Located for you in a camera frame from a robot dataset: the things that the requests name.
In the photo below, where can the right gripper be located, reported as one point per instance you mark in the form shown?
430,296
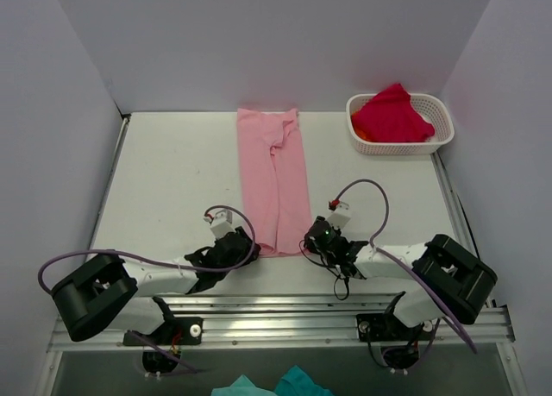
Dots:
317,236

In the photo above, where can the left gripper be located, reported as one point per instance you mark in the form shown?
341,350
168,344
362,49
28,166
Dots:
241,242

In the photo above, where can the pink t-shirt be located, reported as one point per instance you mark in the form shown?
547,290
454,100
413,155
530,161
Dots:
274,186

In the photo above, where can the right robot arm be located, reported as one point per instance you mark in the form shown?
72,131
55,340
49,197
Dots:
452,282

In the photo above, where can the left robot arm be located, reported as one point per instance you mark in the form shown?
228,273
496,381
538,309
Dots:
110,292

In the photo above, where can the orange t-shirt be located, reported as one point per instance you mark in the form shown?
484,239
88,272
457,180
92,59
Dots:
358,131

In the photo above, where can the red t-shirt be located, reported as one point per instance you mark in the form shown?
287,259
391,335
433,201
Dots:
389,117

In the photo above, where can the white plastic basket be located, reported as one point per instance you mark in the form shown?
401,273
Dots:
430,108

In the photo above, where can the aluminium rail frame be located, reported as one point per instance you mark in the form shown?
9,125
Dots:
280,312

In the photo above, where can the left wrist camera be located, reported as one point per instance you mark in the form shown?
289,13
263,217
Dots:
220,223

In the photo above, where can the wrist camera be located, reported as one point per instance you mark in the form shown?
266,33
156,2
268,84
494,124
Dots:
340,214
220,223

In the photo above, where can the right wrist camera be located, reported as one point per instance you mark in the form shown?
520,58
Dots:
340,214

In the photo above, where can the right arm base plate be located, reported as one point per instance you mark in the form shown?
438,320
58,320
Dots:
386,328

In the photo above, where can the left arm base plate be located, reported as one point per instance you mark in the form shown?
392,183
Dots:
181,331

